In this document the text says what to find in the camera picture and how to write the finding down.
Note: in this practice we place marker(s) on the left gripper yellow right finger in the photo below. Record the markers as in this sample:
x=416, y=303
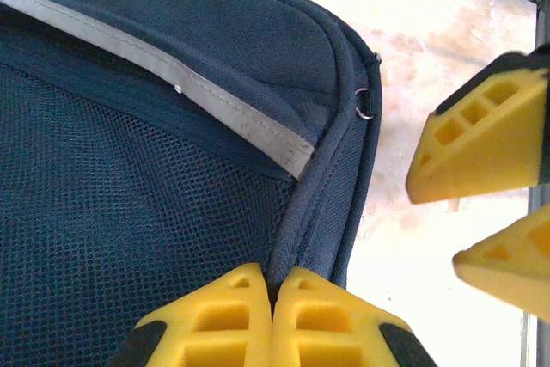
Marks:
x=335, y=328

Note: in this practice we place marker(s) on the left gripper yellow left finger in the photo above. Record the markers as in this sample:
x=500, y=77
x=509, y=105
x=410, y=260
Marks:
x=215, y=328

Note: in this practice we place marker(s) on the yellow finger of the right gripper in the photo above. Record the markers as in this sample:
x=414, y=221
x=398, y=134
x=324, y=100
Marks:
x=515, y=268
x=485, y=148

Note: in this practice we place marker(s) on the navy blue backpack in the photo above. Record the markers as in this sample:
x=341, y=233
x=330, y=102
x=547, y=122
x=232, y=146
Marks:
x=150, y=169

